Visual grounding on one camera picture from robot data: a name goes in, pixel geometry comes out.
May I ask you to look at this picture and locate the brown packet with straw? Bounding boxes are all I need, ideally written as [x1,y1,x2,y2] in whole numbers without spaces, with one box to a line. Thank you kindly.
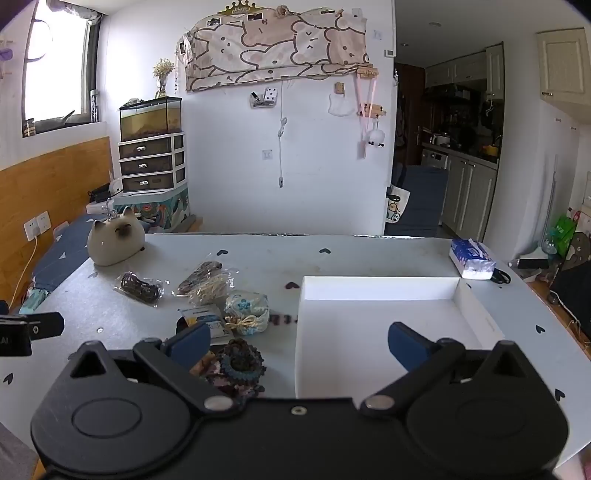
[172,261,234,305]

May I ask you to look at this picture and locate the metal wall holder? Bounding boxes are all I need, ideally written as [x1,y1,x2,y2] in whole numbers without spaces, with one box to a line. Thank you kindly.
[250,86,280,110]

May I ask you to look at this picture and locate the cream wall cabinet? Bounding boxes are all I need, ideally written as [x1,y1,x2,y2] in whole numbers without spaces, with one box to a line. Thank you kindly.
[536,28,591,117]

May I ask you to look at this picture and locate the window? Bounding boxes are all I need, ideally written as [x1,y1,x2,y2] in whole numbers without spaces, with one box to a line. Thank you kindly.
[21,0,103,137]

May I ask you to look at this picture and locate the dark blue sofa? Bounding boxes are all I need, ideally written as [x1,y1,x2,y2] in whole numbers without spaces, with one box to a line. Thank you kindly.
[392,165,450,237]

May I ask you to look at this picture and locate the white cardboard box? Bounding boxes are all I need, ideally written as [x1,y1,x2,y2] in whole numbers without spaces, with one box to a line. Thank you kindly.
[294,276,506,400]

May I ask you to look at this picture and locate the green shopping bag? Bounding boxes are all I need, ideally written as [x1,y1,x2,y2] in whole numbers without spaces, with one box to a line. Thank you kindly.
[551,215,579,257]

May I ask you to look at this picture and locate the white hanging cloth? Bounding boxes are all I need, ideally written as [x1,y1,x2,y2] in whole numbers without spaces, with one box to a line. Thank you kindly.
[329,92,354,116]

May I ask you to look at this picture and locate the grey kitchen wall cabinets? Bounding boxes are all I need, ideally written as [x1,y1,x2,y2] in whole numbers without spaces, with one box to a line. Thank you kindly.
[425,44,505,100]

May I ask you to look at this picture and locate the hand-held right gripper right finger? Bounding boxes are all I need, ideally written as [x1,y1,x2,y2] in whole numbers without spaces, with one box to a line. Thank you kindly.
[359,322,532,412]

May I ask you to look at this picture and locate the dark blue bedding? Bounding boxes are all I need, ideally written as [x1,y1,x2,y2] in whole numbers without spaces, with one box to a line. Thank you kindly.
[31,215,153,292]

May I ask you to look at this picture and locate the blue and white tissue pack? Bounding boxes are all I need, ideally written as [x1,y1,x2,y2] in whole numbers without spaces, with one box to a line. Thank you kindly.
[449,238,498,280]

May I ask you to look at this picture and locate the gold crown decoration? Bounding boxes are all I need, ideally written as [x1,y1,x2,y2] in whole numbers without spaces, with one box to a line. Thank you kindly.
[217,1,260,17]

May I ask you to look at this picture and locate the dark crocheted scrunchie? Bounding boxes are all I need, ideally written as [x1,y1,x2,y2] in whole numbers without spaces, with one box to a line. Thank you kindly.
[203,339,267,398]

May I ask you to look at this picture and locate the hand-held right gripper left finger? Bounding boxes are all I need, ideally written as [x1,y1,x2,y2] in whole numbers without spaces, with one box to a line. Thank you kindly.
[68,322,235,412]

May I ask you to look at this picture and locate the pink bear printed cloth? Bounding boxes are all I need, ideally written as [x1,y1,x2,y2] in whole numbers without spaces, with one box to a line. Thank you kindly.
[177,9,370,93]

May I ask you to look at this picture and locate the white drawer unit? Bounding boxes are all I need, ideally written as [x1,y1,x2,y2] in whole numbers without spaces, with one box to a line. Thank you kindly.
[117,133,187,193]

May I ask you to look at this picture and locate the white washing machine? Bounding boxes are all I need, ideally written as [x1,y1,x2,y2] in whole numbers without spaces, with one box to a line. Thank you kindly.
[421,148,449,171]

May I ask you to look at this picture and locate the white power outlets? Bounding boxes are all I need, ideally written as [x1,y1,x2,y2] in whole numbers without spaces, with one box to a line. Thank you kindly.
[24,211,51,241]

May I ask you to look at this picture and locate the white printed tote bag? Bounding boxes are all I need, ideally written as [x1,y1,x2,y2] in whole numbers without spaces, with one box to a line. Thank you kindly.
[385,185,411,225]

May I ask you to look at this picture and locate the white power cable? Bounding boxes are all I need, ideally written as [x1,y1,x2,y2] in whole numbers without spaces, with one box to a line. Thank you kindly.
[9,235,40,311]

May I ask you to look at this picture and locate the glass fish tank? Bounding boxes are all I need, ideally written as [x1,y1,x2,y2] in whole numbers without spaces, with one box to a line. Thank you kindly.
[119,96,182,142]

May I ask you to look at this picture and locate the dark brown wrapped packet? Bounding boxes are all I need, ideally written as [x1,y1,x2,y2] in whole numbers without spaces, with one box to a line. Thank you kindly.
[113,271,164,306]

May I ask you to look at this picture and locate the vase of dried flowers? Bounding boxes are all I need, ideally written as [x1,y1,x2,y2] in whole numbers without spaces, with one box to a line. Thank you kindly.
[153,58,175,99]

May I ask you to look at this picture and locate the patterned cloth covered stand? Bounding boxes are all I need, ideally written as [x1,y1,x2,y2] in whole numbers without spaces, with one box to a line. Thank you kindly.
[113,187,191,232]

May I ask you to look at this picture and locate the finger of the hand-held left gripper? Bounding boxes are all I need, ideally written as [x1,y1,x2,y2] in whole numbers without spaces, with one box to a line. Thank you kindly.
[27,312,64,340]

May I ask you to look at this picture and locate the blue and white packet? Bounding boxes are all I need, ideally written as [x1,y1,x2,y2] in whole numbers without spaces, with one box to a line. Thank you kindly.
[177,305,234,343]

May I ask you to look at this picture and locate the pink strap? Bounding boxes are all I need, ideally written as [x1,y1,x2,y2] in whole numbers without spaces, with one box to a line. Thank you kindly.
[355,74,378,160]

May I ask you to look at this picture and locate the grey kitchen base cabinet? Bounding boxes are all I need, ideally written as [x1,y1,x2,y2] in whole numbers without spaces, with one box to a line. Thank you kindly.
[441,154,500,241]

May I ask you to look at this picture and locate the cream cat figurine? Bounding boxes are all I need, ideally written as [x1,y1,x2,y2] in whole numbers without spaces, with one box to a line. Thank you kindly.
[87,206,147,267]

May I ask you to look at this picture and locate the white floral pouch with bow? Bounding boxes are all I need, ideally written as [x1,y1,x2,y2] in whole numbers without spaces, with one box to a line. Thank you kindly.
[224,291,270,336]

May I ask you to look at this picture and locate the white hanging cord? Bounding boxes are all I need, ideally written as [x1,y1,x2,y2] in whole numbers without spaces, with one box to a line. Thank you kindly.
[276,80,288,189]

